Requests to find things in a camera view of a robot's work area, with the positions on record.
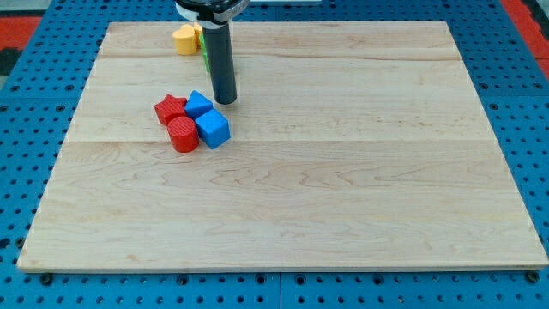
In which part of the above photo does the yellow hexagon block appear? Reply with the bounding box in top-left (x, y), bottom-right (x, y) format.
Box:
top-left (193, 22), bottom-right (202, 49)

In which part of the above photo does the yellow heart block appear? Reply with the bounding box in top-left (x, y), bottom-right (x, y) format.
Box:
top-left (172, 24), bottom-right (198, 56)

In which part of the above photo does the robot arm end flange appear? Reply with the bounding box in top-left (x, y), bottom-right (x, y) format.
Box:
top-left (175, 0), bottom-right (250, 24)

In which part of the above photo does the blue cube block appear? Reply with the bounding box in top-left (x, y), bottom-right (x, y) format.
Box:
top-left (196, 109), bottom-right (231, 149)

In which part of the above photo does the wooden board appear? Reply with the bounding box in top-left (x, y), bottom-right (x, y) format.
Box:
top-left (17, 21), bottom-right (548, 274)

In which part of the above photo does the blue triangle block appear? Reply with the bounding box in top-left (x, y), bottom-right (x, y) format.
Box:
top-left (184, 90), bottom-right (213, 119)

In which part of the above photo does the red cylinder block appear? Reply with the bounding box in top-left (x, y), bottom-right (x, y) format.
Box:
top-left (167, 116), bottom-right (199, 153)

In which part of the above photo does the red star block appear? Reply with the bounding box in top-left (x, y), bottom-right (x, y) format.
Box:
top-left (154, 94), bottom-right (187, 125)

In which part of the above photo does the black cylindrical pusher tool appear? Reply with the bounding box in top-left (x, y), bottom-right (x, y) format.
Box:
top-left (201, 21), bottom-right (238, 105)

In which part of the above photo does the green block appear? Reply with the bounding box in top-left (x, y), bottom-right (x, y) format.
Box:
top-left (199, 33), bottom-right (210, 73)

